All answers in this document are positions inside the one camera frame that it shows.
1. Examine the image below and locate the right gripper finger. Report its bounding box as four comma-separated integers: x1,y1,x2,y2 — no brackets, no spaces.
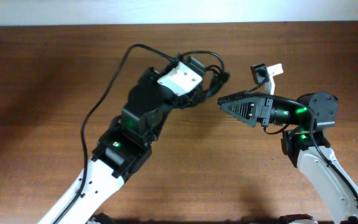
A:
217,91,260,105
221,97,259,128

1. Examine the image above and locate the black cable bundle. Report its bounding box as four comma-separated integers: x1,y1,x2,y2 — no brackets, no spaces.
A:
175,50,231,110

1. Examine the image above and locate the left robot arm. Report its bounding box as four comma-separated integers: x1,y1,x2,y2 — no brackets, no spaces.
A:
40,57,206,223

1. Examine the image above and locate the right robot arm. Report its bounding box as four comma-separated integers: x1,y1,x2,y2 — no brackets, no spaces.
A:
217,63,358,223

